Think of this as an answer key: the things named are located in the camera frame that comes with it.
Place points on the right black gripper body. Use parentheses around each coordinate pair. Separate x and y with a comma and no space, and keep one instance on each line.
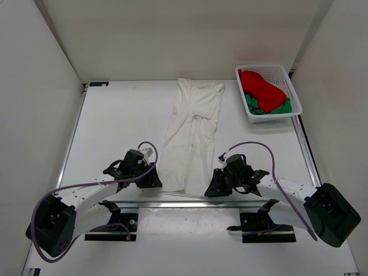
(236,180)

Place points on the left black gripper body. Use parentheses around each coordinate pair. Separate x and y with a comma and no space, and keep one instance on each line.
(143,167)

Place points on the white t shirt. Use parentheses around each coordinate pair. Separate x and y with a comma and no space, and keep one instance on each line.
(186,160)

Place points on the red t shirt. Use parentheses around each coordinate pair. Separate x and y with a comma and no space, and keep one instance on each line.
(269,96)

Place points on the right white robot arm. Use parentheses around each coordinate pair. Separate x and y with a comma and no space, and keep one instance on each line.
(289,205)

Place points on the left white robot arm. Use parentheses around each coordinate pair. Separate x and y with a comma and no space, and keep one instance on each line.
(64,214)

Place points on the green t shirt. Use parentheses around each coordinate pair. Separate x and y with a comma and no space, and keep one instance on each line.
(254,108)

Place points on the white plastic basket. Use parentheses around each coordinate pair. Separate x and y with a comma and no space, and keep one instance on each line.
(276,75)

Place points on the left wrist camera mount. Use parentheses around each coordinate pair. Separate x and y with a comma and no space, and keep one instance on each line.
(147,152)

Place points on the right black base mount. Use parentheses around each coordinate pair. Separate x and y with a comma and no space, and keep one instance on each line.
(258,227)

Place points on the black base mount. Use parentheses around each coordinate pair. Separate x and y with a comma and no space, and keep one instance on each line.
(121,227)
(258,227)

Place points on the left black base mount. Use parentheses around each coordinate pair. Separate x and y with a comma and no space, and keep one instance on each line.
(121,227)

